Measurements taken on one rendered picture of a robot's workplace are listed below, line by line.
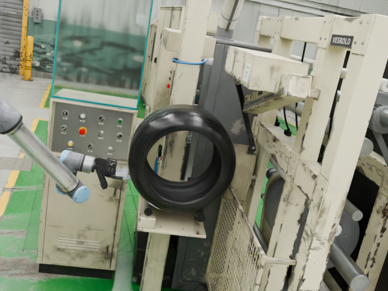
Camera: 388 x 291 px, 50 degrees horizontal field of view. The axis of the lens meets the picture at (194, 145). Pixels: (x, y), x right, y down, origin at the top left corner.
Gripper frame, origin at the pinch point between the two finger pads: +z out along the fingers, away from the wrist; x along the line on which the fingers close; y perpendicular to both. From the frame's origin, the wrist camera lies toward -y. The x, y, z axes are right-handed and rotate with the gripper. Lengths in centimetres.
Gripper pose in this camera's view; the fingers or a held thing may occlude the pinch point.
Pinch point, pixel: (129, 178)
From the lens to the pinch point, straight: 225.7
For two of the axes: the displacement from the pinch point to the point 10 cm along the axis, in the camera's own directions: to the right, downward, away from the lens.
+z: 9.5, 2.6, 1.8
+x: -1.0, -2.9, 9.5
